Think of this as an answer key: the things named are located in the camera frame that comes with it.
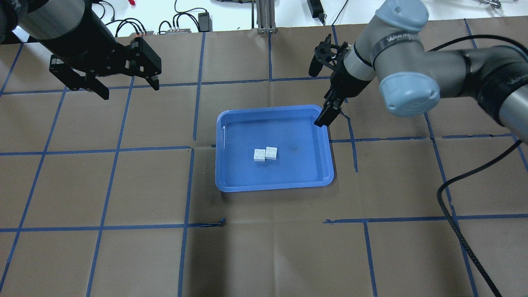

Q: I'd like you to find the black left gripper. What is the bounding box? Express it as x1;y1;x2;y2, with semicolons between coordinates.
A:
41;6;162;100

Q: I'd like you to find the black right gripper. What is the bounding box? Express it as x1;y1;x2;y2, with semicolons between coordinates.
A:
309;34;374;127

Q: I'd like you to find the white block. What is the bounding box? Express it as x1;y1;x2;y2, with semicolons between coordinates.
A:
253;148;266;162
265;146;278;160

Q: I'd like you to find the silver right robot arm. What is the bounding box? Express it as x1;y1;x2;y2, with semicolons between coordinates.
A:
309;0;528;142

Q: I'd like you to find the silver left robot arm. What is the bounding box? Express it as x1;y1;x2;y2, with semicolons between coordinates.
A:
1;0;162;100

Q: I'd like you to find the blue plastic tray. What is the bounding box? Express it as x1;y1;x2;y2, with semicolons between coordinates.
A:
215;105;335;192

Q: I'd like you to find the black power adapter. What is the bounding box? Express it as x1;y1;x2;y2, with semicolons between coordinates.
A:
307;0;326;25

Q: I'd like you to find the brown paper table cover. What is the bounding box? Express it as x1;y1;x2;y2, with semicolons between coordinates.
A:
1;25;516;297

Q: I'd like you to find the aluminium frame post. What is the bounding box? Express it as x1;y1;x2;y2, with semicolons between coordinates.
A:
251;0;277;35

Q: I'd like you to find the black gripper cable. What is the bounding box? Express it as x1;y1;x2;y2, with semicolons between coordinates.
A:
425;34;528;297

